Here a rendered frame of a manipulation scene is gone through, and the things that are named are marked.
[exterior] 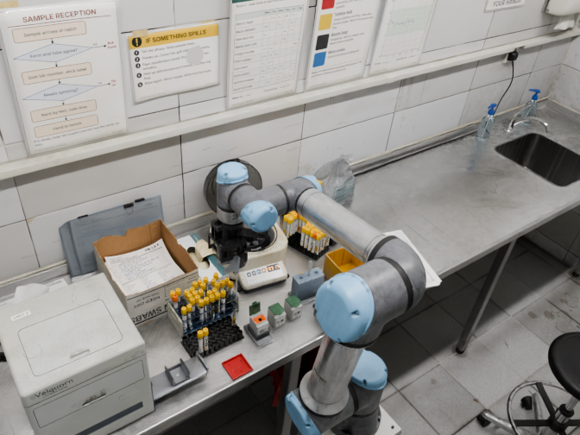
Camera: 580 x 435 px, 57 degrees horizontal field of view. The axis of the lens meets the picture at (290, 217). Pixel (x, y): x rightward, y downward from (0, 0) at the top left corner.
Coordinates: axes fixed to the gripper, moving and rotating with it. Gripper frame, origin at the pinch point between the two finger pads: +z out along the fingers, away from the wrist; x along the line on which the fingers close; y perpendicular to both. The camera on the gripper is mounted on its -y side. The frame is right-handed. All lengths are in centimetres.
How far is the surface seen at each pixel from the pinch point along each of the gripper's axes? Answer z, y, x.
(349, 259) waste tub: 23, -51, -3
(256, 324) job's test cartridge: 18.6, -2.9, 7.5
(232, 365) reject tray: 25.9, 7.9, 11.6
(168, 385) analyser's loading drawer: 22.1, 27.4, 10.1
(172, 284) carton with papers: 13.4, 13.0, -16.1
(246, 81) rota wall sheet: -30, -33, -49
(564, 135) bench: 26, -222, -20
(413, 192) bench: 26, -107, -24
